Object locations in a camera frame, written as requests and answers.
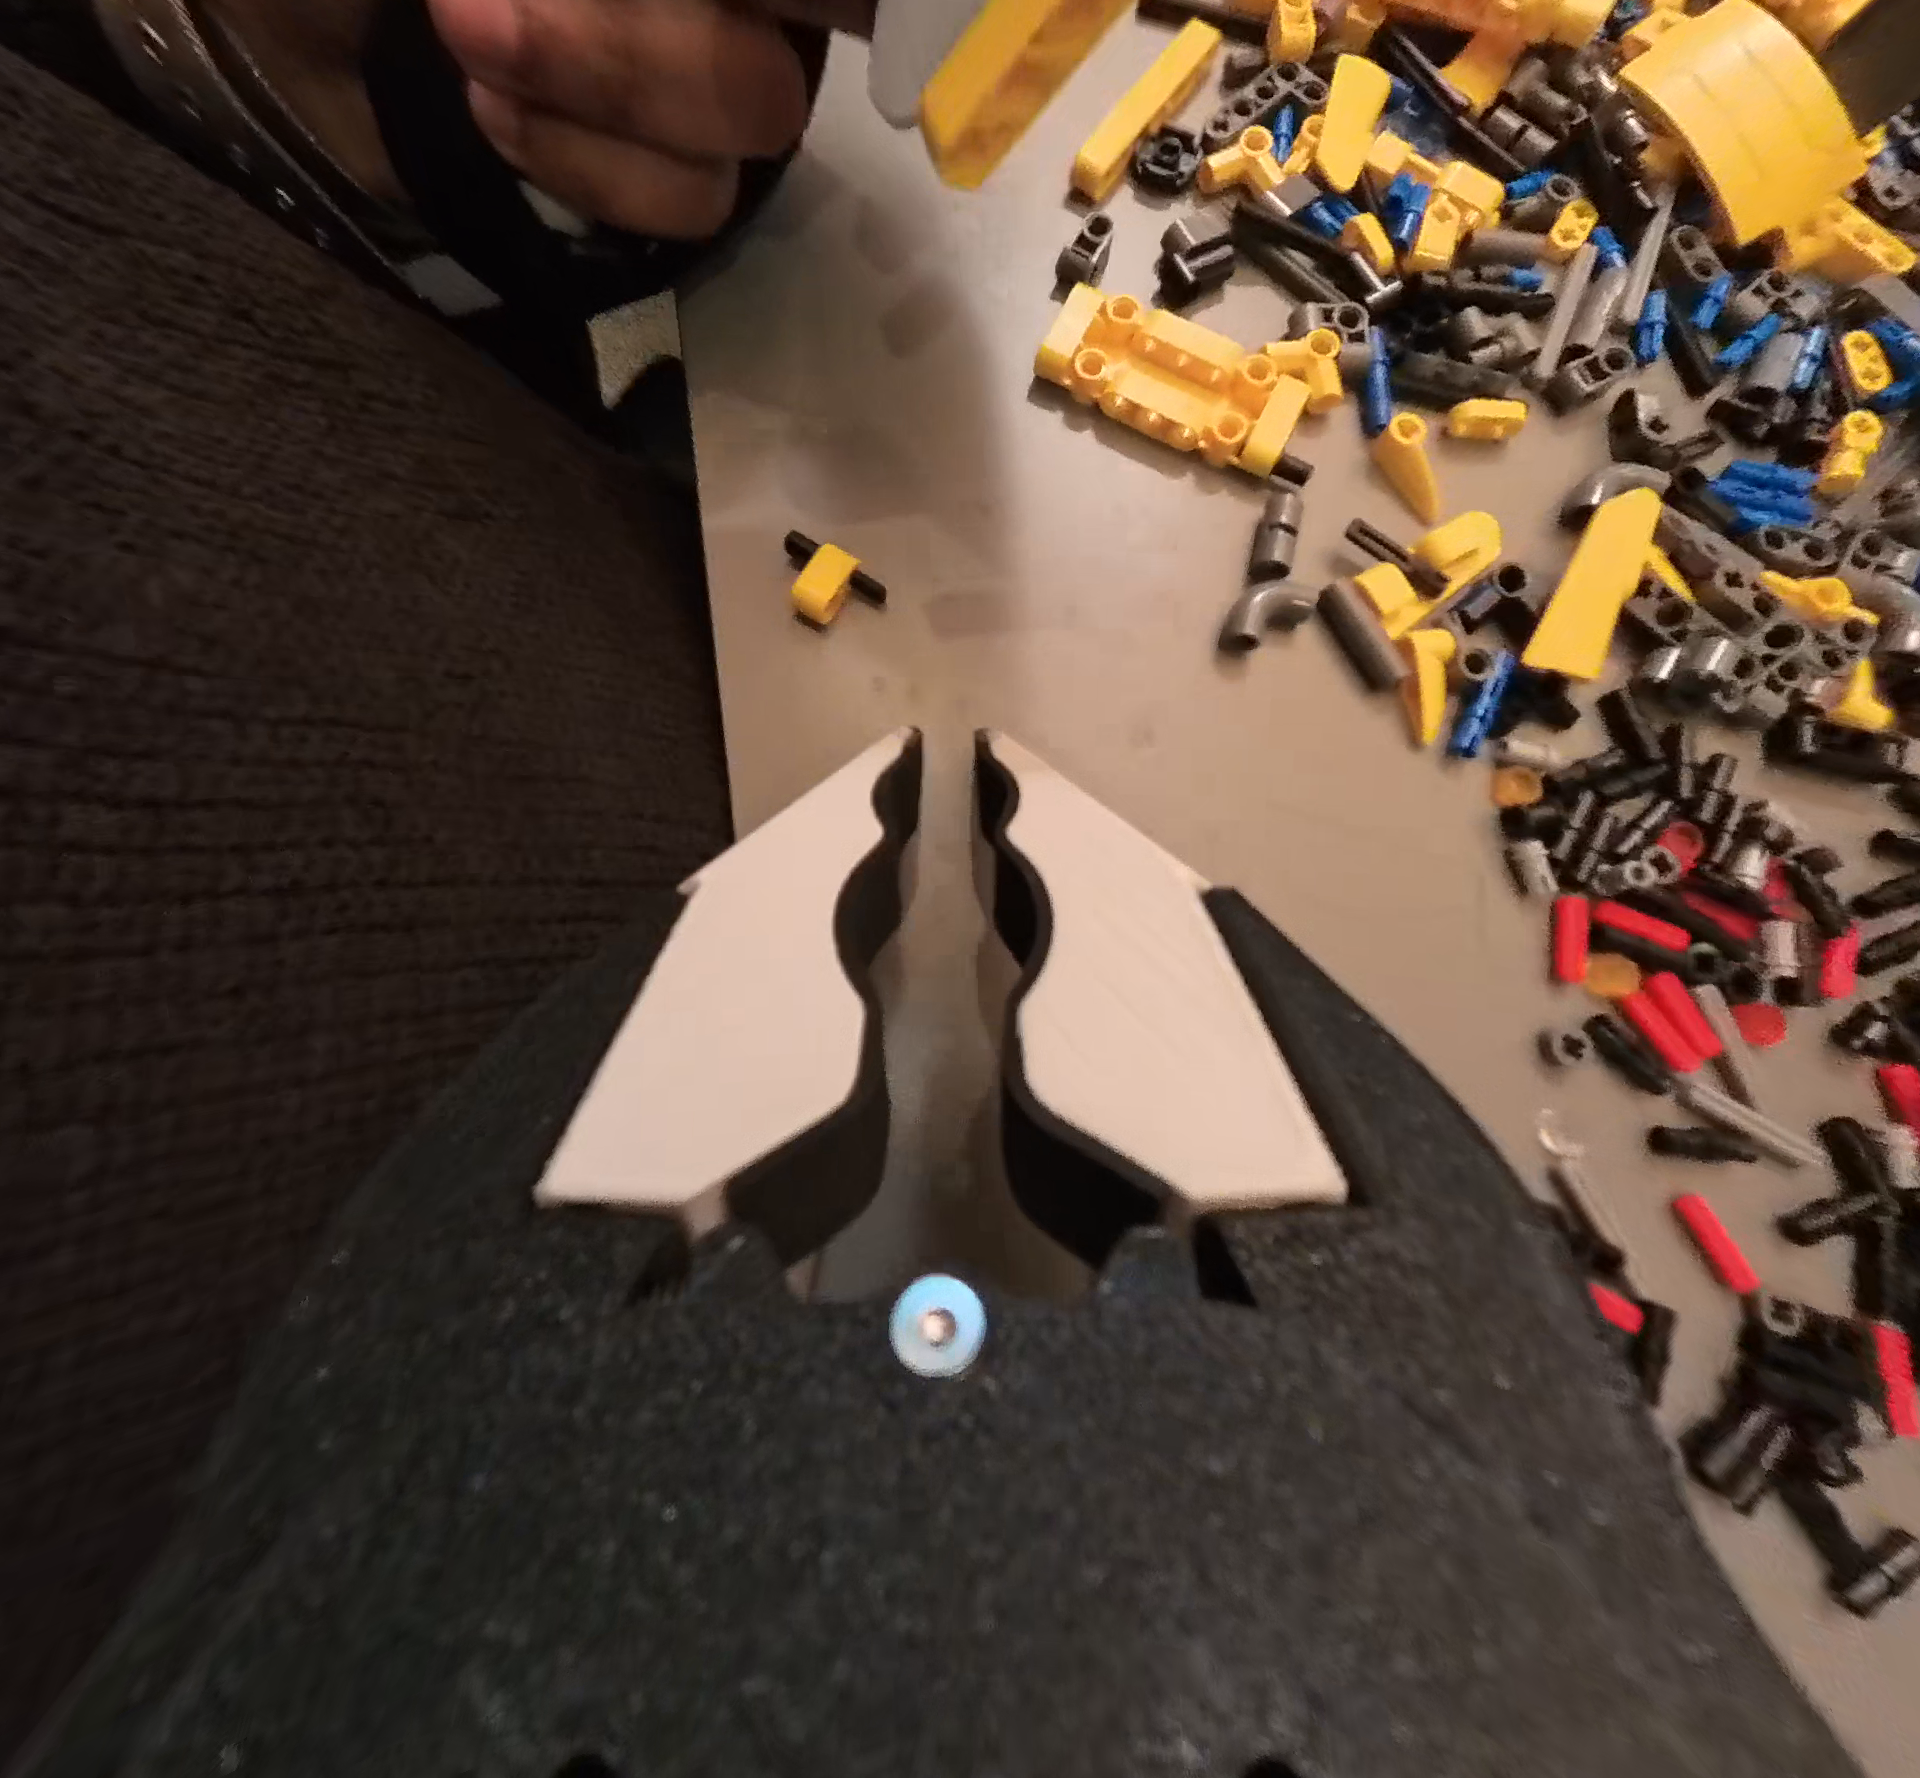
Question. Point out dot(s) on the yellow toy beam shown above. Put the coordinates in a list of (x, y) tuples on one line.
[(1065, 9)]

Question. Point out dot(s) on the small yellow connector black pin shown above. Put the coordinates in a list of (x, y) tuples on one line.
[(829, 580)]

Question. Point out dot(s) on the pile of black red pins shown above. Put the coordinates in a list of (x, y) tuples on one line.
[(1724, 1028)]

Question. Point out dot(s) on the person's left hand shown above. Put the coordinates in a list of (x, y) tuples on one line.
[(600, 82)]

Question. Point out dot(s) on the person's dark clothing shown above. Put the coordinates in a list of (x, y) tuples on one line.
[(300, 832)]

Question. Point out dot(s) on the pile of yellow grey bricks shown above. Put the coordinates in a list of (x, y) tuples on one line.
[(1501, 233)]

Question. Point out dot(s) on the metal wristwatch band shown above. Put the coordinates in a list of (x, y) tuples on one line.
[(164, 39)]

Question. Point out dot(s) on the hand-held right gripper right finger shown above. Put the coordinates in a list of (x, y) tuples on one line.
[(1170, 1042)]

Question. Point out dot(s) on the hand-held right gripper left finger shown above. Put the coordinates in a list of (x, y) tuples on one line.
[(721, 1042)]

